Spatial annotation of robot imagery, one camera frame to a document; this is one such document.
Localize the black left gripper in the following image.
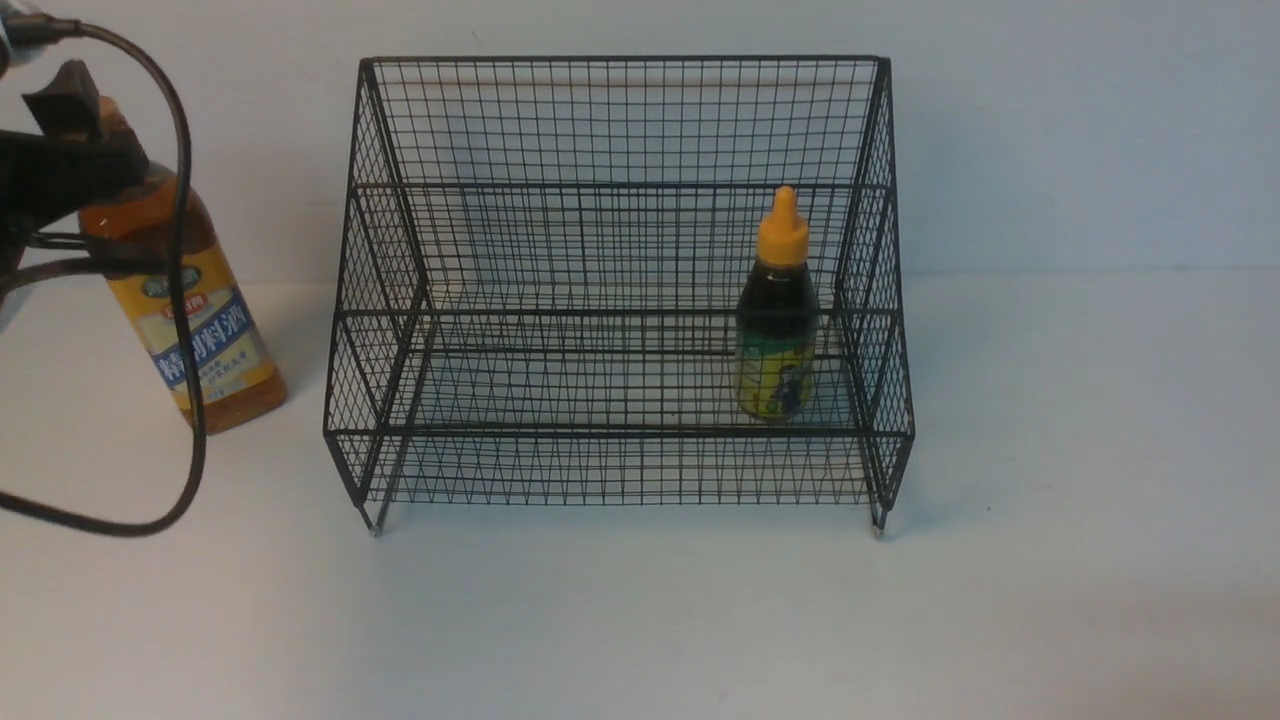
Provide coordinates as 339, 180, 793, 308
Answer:
1, 60, 169, 291

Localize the large cooking wine bottle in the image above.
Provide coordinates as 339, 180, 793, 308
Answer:
78, 161, 287, 434

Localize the small dark sauce bottle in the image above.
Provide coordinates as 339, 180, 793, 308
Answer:
735, 186, 820, 423

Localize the black cable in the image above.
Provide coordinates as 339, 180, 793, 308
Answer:
0, 15, 209, 539

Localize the black wire mesh shelf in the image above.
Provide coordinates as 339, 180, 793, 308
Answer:
323, 54, 916, 536

